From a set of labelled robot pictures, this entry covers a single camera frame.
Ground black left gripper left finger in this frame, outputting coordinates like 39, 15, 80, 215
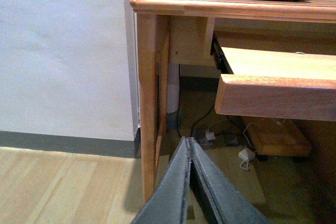
132, 137, 190, 224

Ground wooden box under desk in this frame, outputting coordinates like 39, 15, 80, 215
241, 116, 312, 157

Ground white power adapter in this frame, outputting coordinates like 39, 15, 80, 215
238, 148, 256, 162

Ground left black drawer rail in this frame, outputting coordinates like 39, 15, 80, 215
211, 33, 233, 74

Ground white plug on floor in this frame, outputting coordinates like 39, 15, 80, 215
205, 131, 216, 141

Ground black floor cable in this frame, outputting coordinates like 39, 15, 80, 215
190, 103, 217, 138

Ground wooden pull-out keyboard tray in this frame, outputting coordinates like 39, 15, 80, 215
215, 48, 335, 121

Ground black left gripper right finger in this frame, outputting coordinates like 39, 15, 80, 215
188, 138, 269, 223

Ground wooden desk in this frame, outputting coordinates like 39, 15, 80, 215
130, 0, 335, 201

